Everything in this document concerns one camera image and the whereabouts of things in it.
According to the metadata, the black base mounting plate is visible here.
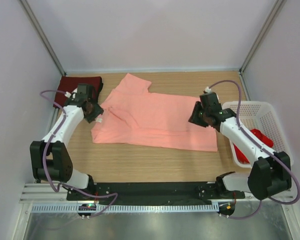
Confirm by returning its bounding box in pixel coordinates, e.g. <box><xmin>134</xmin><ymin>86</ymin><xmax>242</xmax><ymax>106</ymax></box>
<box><xmin>66</xmin><ymin>181</ymin><xmax>245</xmax><ymax>206</ymax></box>

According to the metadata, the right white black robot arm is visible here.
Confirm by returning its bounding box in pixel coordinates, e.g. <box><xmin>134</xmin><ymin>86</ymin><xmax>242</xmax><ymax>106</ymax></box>
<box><xmin>188</xmin><ymin>92</ymin><xmax>292</xmax><ymax>200</ymax></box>

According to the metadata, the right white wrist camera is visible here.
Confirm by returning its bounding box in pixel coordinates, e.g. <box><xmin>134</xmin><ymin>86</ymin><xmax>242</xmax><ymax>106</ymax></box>
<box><xmin>203</xmin><ymin>87</ymin><xmax>213</xmax><ymax>94</ymax></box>

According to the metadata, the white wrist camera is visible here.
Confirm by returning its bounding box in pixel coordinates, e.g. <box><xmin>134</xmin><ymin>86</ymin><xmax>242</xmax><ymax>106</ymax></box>
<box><xmin>203</xmin><ymin>87</ymin><xmax>213</xmax><ymax>94</ymax></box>
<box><xmin>64</xmin><ymin>88</ymin><xmax>78</xmax><ymax>99</ymax></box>

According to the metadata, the folded dark red t-shirt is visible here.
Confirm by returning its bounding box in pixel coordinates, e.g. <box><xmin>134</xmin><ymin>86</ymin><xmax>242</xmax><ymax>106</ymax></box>
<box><xmin>55</xmin><ymin>76</ymin><xmax>100</xmax><ymax>107</ymax></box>

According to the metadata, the pink t-shirt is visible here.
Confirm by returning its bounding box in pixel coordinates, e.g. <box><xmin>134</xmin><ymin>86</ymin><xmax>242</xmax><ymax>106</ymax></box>
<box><xmin>91</xmin><ymin>74</ymin><xmax>217</xmax><ymax>152</ymax></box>

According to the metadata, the white slotted cable duct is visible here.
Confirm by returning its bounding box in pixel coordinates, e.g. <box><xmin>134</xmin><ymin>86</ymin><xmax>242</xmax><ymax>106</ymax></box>
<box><xmin>31</xmin><ymin>203</ymin><xmax>219</xmax><ymax>214</ymax></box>

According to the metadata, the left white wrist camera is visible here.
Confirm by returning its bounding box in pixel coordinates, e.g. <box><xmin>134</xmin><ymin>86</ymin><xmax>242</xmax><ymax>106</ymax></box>
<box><xmin>64</xmin><ymin>88</ymin><xmax>78</xmax><ymax>99</ymax></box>

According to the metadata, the white plastic basket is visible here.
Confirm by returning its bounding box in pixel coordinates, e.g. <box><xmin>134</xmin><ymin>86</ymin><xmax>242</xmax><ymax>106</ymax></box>
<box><xmin>221</xmin><ymin>100</ymin><xmax>294</xmax><ymax>168</ymax></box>

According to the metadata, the folded black t-shirt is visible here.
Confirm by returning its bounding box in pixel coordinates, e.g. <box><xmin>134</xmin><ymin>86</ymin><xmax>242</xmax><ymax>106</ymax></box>
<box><xmin>95</xmin><ymin>77</ymin><xmax>104</xmax><ymax>97</ymax></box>

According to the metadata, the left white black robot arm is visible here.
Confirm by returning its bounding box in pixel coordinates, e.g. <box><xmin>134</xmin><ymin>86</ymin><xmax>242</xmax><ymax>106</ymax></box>
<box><xmin>30</xmin><ymin>83</ymin><xmax>104</xmax><ymax>200</ymax></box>

